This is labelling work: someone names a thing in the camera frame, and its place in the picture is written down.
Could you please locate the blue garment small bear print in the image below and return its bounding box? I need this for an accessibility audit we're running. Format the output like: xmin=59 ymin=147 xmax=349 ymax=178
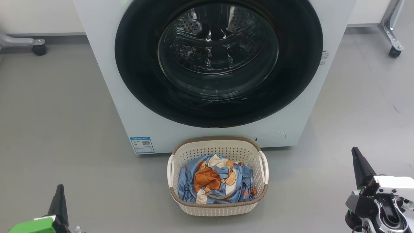
xmin=178 ymin=157 xmax=258 ymax=204

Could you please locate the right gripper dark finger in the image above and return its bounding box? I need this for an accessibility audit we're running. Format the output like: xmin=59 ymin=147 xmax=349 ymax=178
xmin=352 ymin=147 xmax=377 ymax=190

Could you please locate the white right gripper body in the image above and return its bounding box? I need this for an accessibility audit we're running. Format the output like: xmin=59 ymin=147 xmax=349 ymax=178
xmin=357 ymin=176 xmax=414 ymax=207

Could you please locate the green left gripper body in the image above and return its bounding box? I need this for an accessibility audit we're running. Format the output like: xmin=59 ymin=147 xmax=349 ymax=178
xmin=7 ymin=216 xmax=59 ymax=233

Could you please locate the round black glass washer door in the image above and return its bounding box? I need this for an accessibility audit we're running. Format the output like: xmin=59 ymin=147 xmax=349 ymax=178
xmin=114 ymin=0 xmax=324 ymax=128

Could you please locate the cream perforated laundry basket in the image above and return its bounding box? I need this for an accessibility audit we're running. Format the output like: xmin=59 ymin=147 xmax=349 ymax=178
xmin=167 ymin=136 xmax=269 ymax=216

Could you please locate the metal stand leg with caster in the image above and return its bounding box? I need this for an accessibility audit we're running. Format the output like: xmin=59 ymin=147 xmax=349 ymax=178
xmin=0 ymin=32 xmax=47 ymax=56
xmin=378 ymin=0 xmax=405 ymax=59

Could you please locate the white partition panel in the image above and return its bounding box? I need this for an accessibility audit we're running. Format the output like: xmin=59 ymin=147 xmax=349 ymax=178
xmin=348 ymin=0 xmax=392 ymax=27

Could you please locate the white front-load washing machine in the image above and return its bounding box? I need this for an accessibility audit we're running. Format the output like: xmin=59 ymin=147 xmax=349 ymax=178
xmin=73 ymin=0 xmax=356 ymax=155

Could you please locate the blue energy label sticker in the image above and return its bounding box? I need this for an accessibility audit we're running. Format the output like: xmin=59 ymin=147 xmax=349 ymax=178
xmin=130 ymin=137 xmax=155 ymax=154

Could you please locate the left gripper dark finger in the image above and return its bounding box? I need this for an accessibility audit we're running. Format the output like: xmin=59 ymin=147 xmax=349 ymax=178
xmin=48 ymin=184 xmax=70 ymax=233

